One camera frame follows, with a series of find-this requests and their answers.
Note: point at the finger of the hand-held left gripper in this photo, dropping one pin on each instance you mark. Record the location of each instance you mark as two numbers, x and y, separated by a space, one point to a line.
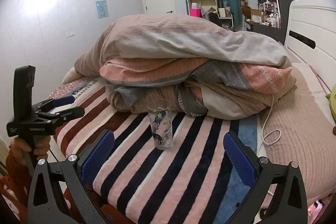
69 113
61 102

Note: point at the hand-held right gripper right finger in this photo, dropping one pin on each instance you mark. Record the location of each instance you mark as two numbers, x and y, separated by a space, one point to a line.
237 154

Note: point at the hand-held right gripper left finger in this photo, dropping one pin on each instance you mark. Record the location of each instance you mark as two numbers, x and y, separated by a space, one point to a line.
97 154

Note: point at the printed glass cup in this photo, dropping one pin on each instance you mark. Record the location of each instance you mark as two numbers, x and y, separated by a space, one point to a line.
160 127

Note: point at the red patterned sleeve forearm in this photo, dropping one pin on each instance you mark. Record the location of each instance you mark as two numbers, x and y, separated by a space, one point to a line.
15 187

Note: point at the person's left hand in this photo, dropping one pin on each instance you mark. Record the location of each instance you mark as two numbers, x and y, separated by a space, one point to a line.
29 148

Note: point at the pink ribbed pillow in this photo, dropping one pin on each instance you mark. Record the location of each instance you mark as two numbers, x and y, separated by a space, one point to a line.
294 134

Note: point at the striped blanket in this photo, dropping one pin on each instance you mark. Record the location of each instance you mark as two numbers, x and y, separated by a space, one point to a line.
157 161

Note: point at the green plush toy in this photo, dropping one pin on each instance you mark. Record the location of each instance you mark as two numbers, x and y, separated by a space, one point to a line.
331 106

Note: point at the folded pink grey quilt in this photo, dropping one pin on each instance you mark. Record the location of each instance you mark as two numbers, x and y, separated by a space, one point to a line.
183 61

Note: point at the white headboard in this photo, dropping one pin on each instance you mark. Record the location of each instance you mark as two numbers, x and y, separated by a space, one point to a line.
311 35

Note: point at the open cardboard box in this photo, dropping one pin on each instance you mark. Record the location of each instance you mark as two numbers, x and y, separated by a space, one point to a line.
256 15

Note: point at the pink box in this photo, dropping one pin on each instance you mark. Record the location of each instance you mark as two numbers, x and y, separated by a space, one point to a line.
195 13

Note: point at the white yellow desk shelf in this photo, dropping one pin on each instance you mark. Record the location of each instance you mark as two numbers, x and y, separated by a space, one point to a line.
202 5

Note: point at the blue wall poster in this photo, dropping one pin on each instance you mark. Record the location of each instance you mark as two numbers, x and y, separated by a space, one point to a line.
101 8

